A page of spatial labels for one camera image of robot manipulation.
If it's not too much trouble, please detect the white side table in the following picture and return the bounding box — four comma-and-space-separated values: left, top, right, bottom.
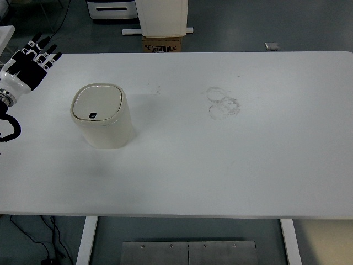
0, 25, 15, 57

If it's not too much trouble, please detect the grey metal plate with screws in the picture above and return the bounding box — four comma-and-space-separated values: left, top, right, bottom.
120, 240, 259, 265

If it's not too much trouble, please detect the thin black floor cable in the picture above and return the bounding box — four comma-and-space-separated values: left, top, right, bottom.
9, 215, 74, 265

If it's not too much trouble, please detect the cream trash bin with lid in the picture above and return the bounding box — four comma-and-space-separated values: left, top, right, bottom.
69, 82, 136, 150

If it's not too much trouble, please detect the brown cardboard box black print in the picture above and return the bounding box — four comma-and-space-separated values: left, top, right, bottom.
141, 36, 183, 53

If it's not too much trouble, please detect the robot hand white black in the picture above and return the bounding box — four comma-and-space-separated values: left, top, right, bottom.
0, 31, 63, 96

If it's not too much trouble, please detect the large white plastic bin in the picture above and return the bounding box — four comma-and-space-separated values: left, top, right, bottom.
136, 0, 190, 38

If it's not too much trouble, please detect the white appliance with black slot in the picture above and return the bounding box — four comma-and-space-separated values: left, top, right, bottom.
85, 0, 138, 24

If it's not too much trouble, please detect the long black cable with plug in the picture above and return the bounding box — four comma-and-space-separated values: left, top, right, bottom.
41, 0, 72, 42

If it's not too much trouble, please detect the white table leg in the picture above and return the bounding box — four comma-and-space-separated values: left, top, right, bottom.
75, 216, 99, 265
279, 219, 303, 265

